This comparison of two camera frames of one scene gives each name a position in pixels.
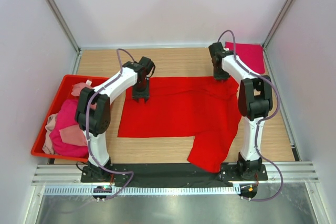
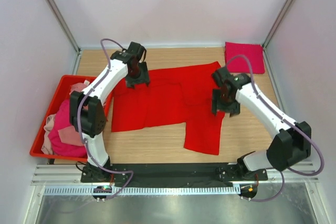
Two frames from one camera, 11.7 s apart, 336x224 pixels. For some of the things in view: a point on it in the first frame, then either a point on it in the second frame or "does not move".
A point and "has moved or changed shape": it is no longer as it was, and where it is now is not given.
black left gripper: x=145 y=95 -> x=143 y=78
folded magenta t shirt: x=251 y=54 does not move
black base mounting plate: x=171 y=174 does not move
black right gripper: x=223 y=77 -> x=234 y=109
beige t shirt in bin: x=51 y=123 does not move
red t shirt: x=202 y=107 has moved or changed shape
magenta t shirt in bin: x=66 y=116 does not move
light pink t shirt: x=76 y=135 does not move
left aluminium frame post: x=55 y=10 does not move
